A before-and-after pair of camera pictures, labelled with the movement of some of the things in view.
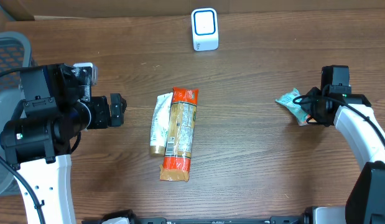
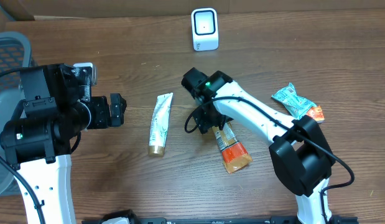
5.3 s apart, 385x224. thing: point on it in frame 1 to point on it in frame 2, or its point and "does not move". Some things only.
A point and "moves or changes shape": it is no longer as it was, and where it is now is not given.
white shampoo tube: [159, 125] does not move
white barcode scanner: [204, 25] does not move
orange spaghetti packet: [176, 163] to [234, 154]
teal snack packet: [300, 114] moves or changes shape
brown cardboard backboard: [71, 9] does not move
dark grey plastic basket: [12, 51] does not move
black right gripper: [308, 106] to [208, 121]
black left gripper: [101, 106] does not move
